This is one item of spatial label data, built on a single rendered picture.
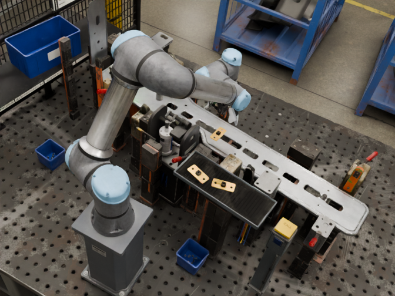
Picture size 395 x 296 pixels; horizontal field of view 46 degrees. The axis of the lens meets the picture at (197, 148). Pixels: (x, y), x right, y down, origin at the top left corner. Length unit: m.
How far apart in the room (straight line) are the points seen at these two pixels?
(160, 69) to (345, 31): 3.68
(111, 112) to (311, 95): 2.71
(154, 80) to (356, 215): 1.06
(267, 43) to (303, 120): 1.53
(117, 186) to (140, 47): 0.43
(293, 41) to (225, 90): 2.69
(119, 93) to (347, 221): 1.05
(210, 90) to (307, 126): 1.28
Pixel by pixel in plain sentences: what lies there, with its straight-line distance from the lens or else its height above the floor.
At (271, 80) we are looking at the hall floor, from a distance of 3.98.
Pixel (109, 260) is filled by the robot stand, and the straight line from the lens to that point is 1.72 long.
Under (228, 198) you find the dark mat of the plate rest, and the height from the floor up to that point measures 1.16.
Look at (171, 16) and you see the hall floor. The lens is 4.52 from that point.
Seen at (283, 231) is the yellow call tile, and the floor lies 1.16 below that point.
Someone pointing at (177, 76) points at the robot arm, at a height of 1.66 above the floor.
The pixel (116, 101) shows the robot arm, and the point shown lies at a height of 1.52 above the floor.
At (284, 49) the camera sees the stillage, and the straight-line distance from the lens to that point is 4.08.
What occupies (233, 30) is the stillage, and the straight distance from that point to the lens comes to 4.16.
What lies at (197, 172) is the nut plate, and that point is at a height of 1.17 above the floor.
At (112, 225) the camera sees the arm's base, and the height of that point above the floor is 1.16.
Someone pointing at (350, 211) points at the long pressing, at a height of 1.00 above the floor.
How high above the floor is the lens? 2.51
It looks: 49 degrees down
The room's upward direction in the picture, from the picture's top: 9 degrees clockwise
